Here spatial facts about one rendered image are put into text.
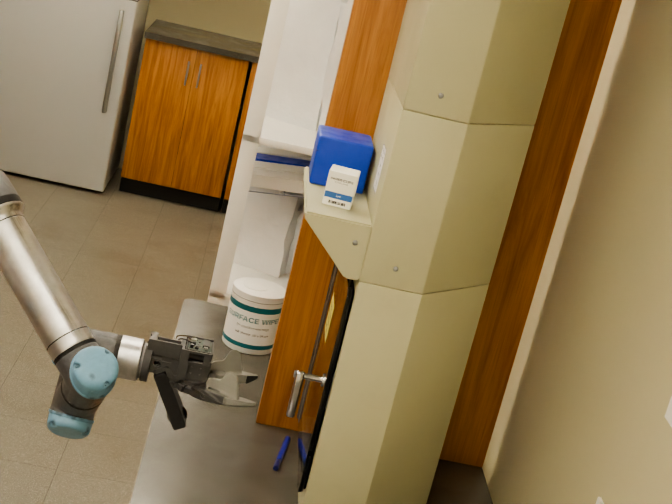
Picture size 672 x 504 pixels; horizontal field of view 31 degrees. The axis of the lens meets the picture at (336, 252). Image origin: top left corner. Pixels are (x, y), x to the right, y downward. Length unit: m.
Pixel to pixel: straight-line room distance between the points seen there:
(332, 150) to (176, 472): 0.66
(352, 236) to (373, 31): 0.47
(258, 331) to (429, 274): 0.87
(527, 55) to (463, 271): 0.39
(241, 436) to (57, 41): 4.75
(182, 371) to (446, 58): 0.70
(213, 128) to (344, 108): 4.79
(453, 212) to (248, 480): 0.66
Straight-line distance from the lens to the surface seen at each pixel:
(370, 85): 2.31
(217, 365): 2.17
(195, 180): 7.16
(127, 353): 2.10
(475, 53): 1.94
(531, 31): 2.03
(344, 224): 1.98
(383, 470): 2.18
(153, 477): 2.25
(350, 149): 2.15
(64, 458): 4.21
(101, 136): 7.03
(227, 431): 2.46
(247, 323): 2.81
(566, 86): 2.36
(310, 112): 3.35
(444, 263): 2.05
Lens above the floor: 2.03
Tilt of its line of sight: 17 degrees down
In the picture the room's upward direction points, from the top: 14 degrees clockwise
